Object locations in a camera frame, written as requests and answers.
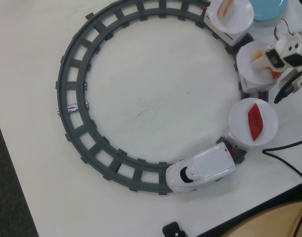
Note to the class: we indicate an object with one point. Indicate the white round train plate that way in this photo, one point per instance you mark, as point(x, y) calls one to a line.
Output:
point(239, 123)
point(244, 69)
point(239, 17)

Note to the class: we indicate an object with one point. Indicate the red tuna sushi toy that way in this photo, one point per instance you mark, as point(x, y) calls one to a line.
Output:
point(255, 121)

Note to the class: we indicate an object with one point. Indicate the toy train plate car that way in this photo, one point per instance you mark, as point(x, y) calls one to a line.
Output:
point(230, 37)
point(254, 87)

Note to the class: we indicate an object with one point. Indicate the light wooden side table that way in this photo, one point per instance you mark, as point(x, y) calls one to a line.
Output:
point(269, 222)

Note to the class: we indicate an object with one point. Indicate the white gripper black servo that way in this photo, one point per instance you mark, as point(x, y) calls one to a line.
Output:
point(264, 63)

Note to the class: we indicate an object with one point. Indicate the orange salmon sushi toy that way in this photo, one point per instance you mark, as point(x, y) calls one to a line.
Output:
point(258, 55)

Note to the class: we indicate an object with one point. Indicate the silver tape piece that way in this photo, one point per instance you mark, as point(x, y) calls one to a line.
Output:
point(73, 109)

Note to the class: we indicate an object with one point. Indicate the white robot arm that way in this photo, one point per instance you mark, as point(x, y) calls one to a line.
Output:
point(292, 47)

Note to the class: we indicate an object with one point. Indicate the white Shinkansen toy locomotive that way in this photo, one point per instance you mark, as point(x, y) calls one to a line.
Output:
point(207, 165)

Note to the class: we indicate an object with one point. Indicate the grey circular toy rail track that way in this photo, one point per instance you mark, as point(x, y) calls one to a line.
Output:
point(74, 81)

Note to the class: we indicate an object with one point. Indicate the small black device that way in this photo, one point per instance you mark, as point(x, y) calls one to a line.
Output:
point(173, 229)

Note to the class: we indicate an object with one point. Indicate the light blue round dish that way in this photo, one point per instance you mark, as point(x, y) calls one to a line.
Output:
point(269, 10)

